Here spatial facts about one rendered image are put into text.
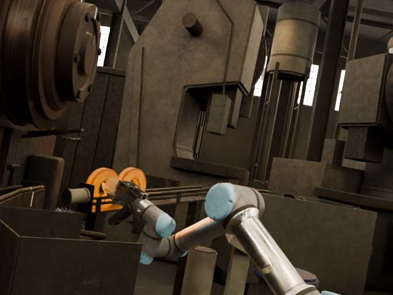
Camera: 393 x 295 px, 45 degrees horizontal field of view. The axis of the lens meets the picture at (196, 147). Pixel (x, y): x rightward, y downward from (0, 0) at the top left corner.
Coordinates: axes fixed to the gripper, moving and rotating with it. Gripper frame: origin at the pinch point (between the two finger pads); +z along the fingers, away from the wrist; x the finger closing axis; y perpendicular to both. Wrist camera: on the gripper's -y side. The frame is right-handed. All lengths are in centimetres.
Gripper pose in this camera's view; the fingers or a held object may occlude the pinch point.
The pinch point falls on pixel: (104, 186)
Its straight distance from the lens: 187.5
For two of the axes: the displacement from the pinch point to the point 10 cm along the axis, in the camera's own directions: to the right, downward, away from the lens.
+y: 4.2, -9.0, -1.5
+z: -7.1, -4.3, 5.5
